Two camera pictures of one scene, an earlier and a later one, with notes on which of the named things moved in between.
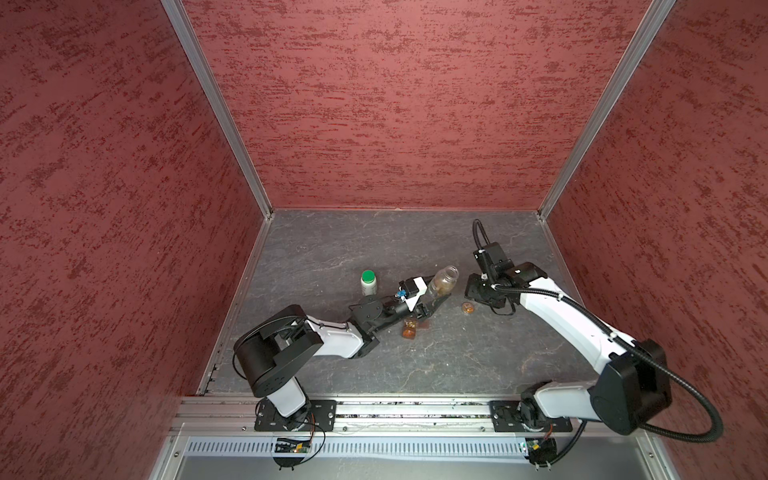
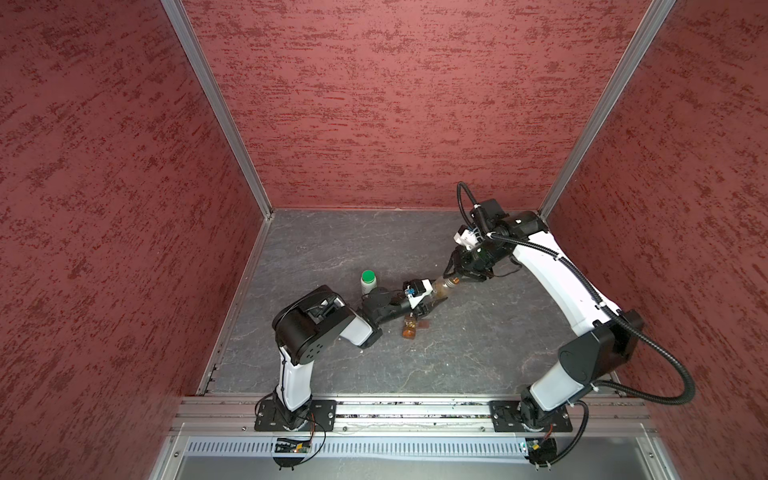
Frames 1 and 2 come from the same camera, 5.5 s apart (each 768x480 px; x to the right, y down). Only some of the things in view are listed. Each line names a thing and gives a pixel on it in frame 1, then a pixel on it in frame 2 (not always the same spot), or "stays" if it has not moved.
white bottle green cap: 368,283 stays
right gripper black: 471,290 to 463,266
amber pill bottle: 443,282 stays
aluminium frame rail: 232,418 stays
